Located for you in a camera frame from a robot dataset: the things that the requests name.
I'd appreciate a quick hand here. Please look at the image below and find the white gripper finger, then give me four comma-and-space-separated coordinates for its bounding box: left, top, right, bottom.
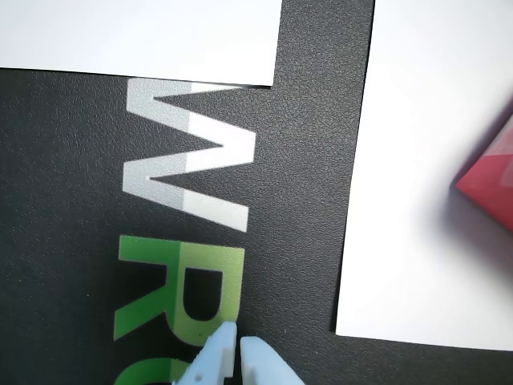
172, 320, 238, 385
239, 335, 300, 385

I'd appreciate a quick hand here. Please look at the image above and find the black mat with WROB print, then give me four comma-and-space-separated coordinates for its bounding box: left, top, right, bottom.
0, 0, 513, 385

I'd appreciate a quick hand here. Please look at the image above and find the pink paper box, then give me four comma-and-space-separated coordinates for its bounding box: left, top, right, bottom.
455, 115, 513, 233

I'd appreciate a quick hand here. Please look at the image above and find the white paper sheet marked 1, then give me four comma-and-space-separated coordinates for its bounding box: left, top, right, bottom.
0, 0, 284, 87

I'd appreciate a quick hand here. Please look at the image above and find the white paper sheet marked HOME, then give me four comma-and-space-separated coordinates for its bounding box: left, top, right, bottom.
334, 0, 513, 352

